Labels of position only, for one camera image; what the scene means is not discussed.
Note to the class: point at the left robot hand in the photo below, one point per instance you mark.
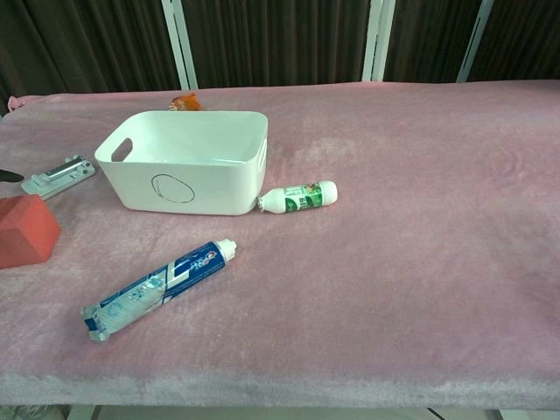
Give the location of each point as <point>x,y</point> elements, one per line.
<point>9,176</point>

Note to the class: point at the orange block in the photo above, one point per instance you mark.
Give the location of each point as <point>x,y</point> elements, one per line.
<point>24,232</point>

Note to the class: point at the white plastic basket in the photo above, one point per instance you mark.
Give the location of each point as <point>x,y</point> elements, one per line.
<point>188,192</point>

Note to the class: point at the white silver stapler tool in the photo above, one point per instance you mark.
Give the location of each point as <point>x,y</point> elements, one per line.
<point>57,175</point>

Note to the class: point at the blue white toothpaste tube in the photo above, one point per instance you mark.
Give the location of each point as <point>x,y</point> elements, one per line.
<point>162,280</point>

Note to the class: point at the orange snack packet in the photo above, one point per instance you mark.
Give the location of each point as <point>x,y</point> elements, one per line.
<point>187,103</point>

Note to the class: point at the small white green bottle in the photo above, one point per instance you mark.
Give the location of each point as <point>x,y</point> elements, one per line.
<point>302,197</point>

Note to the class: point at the dark brown curtain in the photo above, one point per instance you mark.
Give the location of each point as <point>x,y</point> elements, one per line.
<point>280,39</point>

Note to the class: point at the pink fuzzy table cloth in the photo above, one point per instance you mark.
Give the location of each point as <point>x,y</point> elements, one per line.
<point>372,262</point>

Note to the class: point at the white metal frame post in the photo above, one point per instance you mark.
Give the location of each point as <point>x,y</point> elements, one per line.
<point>474,39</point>
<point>180,41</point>
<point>377,39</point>

